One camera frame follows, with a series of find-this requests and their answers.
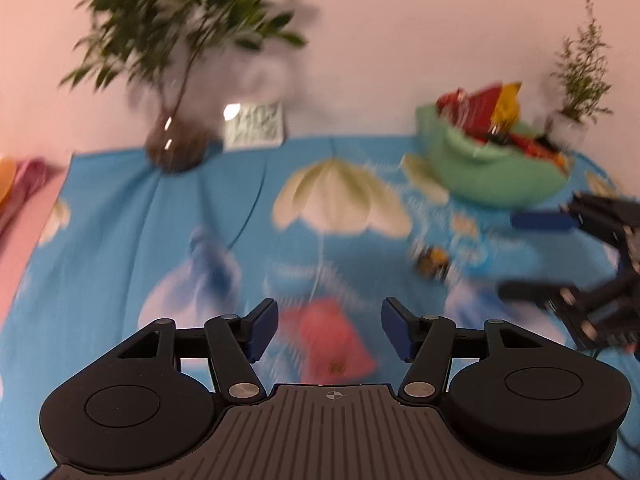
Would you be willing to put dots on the white digital clock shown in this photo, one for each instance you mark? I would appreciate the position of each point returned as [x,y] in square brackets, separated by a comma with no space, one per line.
[255,125]

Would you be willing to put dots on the green plastic bowl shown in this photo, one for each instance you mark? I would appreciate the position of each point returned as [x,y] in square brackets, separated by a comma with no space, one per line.
[490,180]

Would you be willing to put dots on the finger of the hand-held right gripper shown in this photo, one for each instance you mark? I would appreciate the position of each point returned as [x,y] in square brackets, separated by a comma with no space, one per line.
[542,221]
[530,291]

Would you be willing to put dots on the small black yellow snack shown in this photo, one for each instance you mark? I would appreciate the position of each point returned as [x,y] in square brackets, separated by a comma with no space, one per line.
[432,260]

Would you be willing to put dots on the yellow chip bag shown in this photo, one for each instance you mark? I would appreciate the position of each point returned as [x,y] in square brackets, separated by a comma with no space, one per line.
[507,102]

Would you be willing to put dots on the orange cloth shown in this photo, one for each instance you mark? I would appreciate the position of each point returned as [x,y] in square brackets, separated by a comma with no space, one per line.
[5,180]

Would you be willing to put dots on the pink cloth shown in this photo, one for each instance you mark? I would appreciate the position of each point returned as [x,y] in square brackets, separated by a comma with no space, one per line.
[30,210]

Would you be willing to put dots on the long red stick packet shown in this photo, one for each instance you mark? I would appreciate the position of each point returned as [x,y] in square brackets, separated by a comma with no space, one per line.
[480,110]

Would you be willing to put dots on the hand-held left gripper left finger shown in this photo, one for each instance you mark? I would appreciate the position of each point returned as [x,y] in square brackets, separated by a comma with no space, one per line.
[265,325]

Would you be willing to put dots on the leafy plant in glass vase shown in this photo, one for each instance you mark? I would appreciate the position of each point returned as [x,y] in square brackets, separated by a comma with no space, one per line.
[175,145]

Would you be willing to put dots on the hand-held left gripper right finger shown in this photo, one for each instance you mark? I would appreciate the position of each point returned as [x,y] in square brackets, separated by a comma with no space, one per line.
[395,327]

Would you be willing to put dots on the small plant in clear pot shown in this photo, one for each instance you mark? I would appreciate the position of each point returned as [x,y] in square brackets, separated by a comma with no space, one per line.
[570,127]

